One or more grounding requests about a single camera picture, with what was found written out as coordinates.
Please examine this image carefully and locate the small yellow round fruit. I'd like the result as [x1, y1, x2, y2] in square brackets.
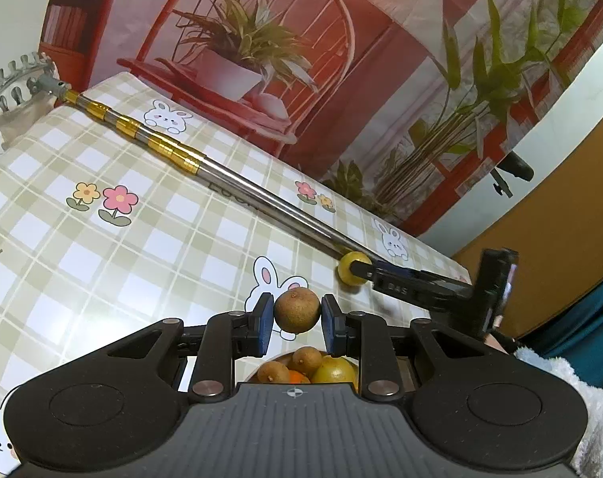
[336, 250, 374, 288]

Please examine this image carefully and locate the yellow lemon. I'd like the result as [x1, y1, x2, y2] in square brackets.
[310, 355, 357, 386]

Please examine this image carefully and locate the small brown longan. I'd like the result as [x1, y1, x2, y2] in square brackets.
[274, 287, 320, 333]

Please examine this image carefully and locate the beige round plate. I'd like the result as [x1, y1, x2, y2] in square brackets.
[248, 347, 359, 388]

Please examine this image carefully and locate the small orange kumquat back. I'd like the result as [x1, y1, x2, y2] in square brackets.
[288, 369, 311, 384]

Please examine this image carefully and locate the brown wooden board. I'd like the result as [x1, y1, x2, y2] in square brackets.
[454, 121, 603, 337]

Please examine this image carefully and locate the plaid bunny tablecloth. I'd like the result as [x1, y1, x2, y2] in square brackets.
[0, 71, 474, 476]

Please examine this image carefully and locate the white fluffy sleeve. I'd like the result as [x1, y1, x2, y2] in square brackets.
[514, 347, 603, 477]

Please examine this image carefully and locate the red room scene backdrop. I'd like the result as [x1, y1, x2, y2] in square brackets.
[40, 0, 603, 235]

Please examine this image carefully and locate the telescopic metal fruit picker pole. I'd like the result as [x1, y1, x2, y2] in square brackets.
[0, 52, 383, 270]

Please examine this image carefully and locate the black clamp mount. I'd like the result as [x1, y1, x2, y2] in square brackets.
[491, 151, 535, 199]

